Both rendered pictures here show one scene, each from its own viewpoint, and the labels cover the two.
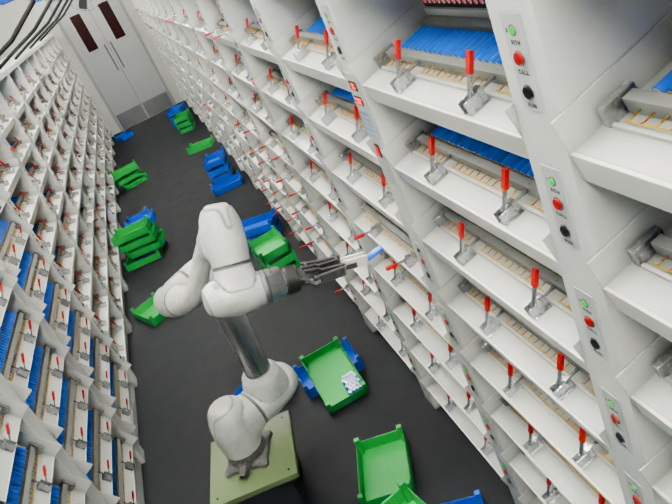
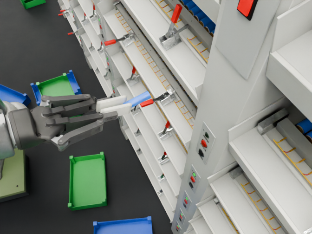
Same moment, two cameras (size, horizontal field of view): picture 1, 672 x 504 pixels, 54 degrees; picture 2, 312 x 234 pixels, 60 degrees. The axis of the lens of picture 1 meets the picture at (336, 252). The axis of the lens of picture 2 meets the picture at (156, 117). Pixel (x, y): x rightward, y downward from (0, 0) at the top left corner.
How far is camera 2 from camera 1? 1.27 m
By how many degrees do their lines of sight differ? 33
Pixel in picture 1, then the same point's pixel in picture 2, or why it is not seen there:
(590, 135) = not seen: outside the picture
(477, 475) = (148, 197)
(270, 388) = not seen: hidden behind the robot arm
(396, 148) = (302, 18)
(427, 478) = (115, 192)
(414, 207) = (248, 109)
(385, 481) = (87, 189)
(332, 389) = not seen: hidden behind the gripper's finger
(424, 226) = (242, 129)
